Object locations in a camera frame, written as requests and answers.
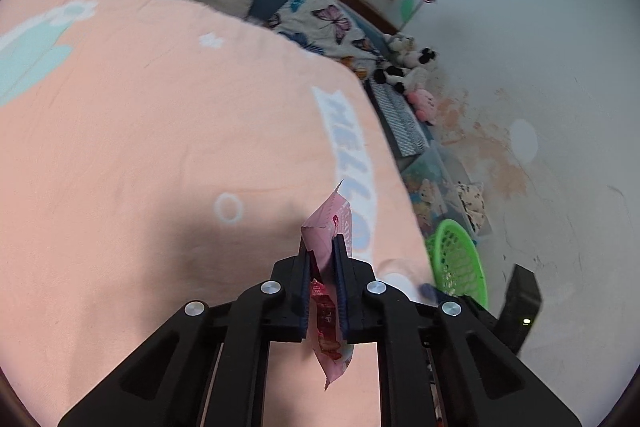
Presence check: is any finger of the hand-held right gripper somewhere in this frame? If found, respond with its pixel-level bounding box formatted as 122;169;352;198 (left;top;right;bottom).
419;283;501;330

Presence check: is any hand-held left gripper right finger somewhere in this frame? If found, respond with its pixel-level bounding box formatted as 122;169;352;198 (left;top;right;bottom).
331;237;583;427

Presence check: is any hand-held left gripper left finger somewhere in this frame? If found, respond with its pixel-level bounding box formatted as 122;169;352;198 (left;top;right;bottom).
57;237;313;427

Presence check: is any green plastic basket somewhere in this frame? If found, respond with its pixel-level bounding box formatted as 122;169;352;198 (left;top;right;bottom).
425;219;488;310

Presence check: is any pink snack wrapper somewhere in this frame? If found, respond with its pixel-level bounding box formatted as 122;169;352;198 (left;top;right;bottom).
300;179;357;392

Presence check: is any spotted white cloth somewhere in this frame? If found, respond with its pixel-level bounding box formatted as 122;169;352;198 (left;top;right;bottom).
456;181;487;233

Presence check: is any clear storage box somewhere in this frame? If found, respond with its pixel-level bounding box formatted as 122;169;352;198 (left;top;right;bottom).
402;152;493;238

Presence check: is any grey patterned cloth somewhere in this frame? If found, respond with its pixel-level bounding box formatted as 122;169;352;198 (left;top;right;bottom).
366;79;431;158

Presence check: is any pink plush toy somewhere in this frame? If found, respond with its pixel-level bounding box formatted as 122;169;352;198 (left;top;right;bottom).
404;88;437;124

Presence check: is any black white cow plush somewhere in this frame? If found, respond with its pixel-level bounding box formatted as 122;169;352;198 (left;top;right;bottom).
374;47;438;94

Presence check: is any grey white plush toy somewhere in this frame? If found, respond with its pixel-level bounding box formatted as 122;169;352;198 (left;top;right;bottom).
385;34;416;55

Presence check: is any large butterfly print pillow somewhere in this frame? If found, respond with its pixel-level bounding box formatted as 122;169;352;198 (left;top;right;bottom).
262;0;386;75

